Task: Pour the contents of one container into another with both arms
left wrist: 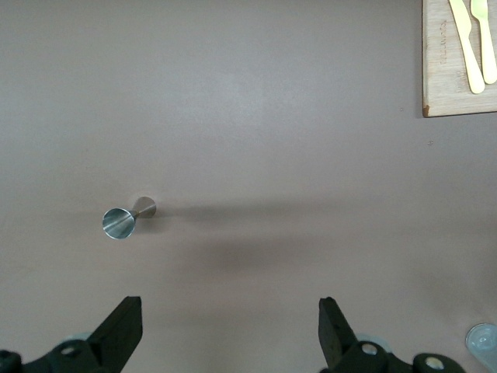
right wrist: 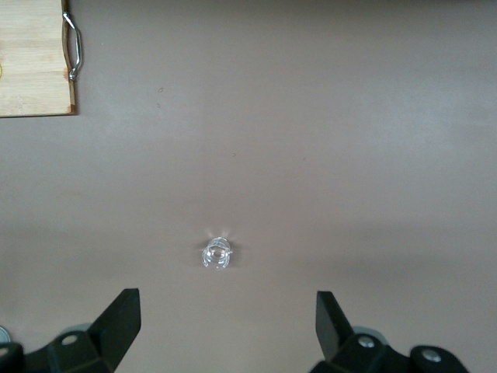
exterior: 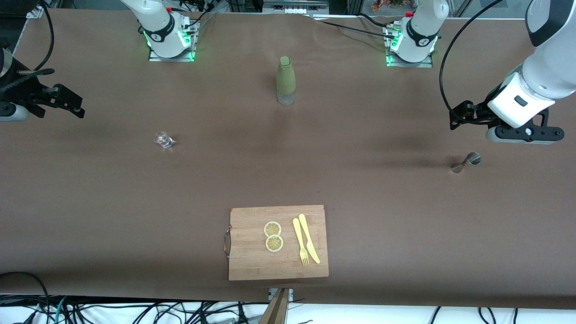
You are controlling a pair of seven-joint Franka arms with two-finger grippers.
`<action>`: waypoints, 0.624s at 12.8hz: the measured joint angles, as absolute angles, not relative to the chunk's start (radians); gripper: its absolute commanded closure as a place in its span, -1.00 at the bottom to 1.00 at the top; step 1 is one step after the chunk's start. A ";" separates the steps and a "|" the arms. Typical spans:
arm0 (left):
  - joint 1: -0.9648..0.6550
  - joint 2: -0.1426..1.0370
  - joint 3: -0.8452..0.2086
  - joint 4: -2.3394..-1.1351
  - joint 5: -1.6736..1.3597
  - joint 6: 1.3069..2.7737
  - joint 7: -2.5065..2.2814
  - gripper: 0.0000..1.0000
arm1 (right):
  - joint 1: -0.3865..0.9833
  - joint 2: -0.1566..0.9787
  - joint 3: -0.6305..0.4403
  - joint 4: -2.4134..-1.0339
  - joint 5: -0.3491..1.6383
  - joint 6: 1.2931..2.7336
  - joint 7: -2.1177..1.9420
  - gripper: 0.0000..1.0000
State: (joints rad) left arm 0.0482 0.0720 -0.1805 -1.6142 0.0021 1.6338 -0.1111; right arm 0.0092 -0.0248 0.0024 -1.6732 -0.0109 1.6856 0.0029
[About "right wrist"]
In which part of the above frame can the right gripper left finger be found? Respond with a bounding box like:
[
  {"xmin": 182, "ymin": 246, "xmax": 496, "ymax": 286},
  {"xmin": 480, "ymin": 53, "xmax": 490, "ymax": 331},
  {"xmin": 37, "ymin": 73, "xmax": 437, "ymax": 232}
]
[{"xmin": 0, "ymin": 288, "xmax": 141, "ymax": 373}]

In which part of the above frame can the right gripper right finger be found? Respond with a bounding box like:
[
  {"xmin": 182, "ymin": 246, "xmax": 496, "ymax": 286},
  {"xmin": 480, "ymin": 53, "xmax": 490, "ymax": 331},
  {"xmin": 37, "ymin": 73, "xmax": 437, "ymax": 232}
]
[{"xmin": 310, "ymin": 291, "xmax": 471, "ymax": 373}]

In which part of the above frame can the clear glass measuring cup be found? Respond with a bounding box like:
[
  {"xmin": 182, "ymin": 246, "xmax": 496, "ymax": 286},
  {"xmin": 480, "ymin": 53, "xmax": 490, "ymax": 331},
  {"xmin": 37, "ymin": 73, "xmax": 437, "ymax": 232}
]
[{"xmin": 200, "ymin": 235, "xmax": 234, "ymax": 272}]

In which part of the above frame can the brown table cover sheet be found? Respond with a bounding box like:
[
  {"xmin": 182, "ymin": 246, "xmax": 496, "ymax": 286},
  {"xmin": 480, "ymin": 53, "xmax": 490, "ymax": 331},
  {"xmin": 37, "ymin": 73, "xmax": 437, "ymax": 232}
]
[{"xmin": 0, "ymin": 0, "xmax": 497, "ymax": 373}]

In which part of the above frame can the wooden cutting board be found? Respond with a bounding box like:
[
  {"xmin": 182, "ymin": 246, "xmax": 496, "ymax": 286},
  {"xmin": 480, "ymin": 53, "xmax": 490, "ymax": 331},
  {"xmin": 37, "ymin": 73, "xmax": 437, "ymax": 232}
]
[{"xmin": 0, "ymin": 0, "xmax": 85, "ymax": 117}]

